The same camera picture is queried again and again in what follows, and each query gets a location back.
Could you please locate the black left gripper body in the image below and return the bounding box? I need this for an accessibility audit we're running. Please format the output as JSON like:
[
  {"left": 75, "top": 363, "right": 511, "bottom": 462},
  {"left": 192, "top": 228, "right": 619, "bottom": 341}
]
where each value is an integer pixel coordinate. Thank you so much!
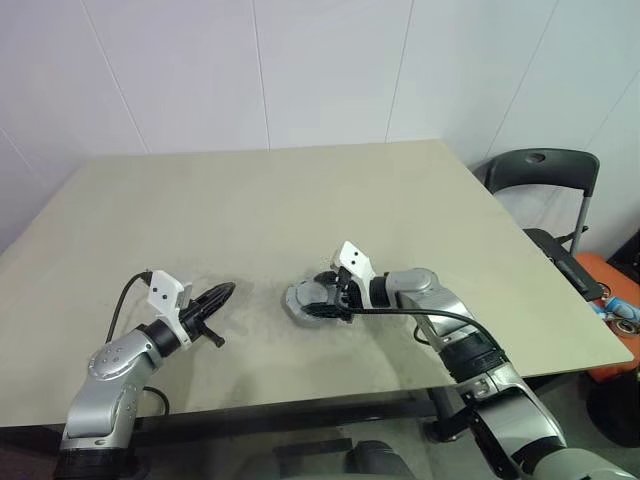
[{"left": 179, "top": 298, "right": 226, "bottom": 350}]

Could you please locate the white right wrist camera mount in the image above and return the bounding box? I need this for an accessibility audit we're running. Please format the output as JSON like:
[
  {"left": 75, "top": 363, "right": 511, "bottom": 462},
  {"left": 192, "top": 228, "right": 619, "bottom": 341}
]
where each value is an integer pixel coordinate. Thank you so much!
[{"left": 329, "top": 240, "right": 377, "bottom": 312}]

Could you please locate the orange case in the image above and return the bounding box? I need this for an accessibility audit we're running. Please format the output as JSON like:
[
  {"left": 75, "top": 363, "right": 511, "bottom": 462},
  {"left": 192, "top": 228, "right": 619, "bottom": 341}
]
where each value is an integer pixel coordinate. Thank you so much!
[{"left": 573, "top": 251, "right": 640, "bottom": 385}]

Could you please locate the black table frame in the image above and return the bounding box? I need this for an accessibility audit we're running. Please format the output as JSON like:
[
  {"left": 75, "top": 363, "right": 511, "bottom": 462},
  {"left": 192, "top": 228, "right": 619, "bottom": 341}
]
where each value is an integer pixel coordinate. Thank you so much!
[{"left": 131, "top": 383, "right": 482, "bottom": 447}]

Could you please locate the dark folding chair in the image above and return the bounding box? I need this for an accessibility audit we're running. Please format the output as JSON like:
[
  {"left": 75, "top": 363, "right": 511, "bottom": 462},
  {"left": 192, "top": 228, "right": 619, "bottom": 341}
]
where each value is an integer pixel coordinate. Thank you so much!
[{"left": 471, "top": 147, "right": 602, "bottom": 302}]

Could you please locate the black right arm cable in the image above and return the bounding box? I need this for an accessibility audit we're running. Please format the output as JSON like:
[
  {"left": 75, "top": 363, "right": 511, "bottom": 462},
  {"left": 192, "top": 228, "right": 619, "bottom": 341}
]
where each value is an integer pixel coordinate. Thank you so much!
[{"left": 337, "top": 294, "right": 511, "bottom": 366}]

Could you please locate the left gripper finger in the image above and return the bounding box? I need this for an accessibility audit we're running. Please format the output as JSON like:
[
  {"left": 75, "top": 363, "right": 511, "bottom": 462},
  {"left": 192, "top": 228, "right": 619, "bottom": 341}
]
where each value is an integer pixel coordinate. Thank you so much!
[
  {"left": 191, "top": 281, "right": 237, "bottom": 311},
  {"left": 196, "top": 288, "right": 236, "bottom": 323}
]

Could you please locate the motor stator with copper windings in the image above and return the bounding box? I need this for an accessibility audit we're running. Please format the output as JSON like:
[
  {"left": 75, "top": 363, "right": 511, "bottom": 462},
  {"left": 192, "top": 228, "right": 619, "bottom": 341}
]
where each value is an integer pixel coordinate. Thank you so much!
[{"left": 283, "top": 284, "right": 352, "bottom": 330}]

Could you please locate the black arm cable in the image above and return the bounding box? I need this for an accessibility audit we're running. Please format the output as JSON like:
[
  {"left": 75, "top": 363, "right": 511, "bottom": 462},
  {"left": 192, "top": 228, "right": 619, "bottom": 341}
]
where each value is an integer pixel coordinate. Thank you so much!
[
  {"left": 107, "top": 270, "right": 172, "bottom": 417},
  {"left": 337, "top": 294, "right": 511, "bottom": 366}
]

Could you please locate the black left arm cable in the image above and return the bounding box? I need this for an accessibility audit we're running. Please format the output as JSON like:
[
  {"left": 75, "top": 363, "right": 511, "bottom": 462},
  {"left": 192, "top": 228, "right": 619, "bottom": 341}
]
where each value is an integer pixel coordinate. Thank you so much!
[{"left": 107, "top": 270, "right": 172, "bottom": 417}]

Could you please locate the black bar-shaped device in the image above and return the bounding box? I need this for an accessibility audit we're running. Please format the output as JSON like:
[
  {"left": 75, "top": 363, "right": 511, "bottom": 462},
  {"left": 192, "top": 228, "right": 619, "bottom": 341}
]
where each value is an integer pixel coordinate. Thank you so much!
[{"left": 546, "top": 253, "right": 602, "bottom": 297}]

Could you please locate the dark round floor object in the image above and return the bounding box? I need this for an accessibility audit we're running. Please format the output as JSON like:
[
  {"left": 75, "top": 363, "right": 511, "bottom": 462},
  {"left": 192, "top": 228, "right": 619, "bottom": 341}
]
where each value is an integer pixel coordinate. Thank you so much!
[{"left": 585, "top": 368, "right": 640, "bottom": 447}]

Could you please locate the large dark grey rounded shape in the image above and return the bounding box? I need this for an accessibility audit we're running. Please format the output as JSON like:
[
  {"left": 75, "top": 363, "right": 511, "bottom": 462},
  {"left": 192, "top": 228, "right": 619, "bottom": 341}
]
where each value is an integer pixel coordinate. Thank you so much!
[{"left": 346, "top": 439, "right": 416, "bottom": 480}]

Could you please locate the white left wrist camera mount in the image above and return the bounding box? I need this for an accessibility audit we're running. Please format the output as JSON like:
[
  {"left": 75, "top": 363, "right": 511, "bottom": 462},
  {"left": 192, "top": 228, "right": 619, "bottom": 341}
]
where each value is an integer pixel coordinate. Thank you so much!
[{"left": 146, "top": 269, "right": 197, "bottom": 352}]

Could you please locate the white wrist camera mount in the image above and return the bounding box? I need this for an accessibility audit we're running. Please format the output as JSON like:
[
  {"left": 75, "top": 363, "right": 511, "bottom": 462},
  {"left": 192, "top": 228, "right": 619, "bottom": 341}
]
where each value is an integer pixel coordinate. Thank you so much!
[
  {"left": 329, "top": 240, "right": 377, "bottom": 312},
  {"left": 146, "top": 269, "right": 197, "bottom": 352}
]

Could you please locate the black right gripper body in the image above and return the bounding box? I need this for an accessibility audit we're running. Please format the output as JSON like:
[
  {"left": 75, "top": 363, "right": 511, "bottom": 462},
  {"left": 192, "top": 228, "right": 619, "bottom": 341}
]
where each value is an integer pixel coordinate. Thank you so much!
[{"left": 334, "top": 271, "right": 365, "bottom": 322}]

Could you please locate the blue and white small item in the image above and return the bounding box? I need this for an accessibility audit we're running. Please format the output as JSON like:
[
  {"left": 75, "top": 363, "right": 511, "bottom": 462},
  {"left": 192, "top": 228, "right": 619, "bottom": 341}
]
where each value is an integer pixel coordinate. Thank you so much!
[{"left": 601, "top": 294, "right": 640, "bottom": 322}]

